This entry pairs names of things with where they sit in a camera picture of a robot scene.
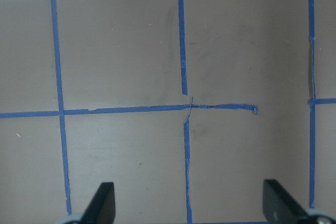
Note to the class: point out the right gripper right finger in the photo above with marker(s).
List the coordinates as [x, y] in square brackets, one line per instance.
[279, 205]

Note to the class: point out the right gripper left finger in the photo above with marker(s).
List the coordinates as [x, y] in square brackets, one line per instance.
[102, 206]

